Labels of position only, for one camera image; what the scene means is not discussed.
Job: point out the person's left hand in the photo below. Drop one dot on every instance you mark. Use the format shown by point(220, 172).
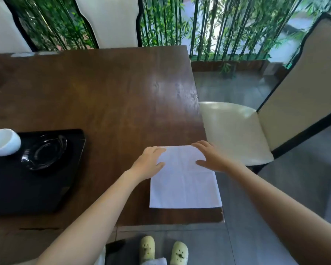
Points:
point(146, 166)

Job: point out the person's right hand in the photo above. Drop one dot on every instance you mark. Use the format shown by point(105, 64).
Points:
point(215, 160)

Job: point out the person's right thumb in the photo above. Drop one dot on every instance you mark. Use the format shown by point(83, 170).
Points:
point(202, 163)

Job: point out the person's left thumb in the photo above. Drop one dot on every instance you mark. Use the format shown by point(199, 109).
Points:
point(160, 164)

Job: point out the white napkin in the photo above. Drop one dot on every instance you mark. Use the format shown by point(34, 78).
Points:
point(184, 187)

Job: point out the person's left forearm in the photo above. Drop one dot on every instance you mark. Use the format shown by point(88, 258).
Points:
point(96, 218)

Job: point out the person's right forearm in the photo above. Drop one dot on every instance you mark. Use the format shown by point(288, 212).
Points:
point(281, 218)

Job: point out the person's left pale green shoe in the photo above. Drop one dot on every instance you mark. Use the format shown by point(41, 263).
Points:
point(147, 249)

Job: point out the person's pale green shoe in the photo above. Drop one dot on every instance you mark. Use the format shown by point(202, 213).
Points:
point(147, 249)
point(179, 253)

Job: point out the person's right pale green shoe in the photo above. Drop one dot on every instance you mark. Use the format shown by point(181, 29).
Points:
point(179, 253)

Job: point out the brown wooden planter box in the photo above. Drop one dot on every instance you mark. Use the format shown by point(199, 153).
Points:
point(231, 65)

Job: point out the black glass dish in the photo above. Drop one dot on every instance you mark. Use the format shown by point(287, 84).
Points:
point(45, 154)

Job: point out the black serving tray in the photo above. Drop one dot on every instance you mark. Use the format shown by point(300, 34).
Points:
point(30, 190)

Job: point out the green bamboo plants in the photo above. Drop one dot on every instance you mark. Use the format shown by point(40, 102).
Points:
point(226, 27)

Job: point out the white ceramic cup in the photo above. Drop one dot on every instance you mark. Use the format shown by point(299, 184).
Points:
point(2, 142)

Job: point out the cream chair with black frame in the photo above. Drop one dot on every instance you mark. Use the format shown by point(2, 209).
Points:
point(298, 88)
point(110, 22)
point(5, 27)

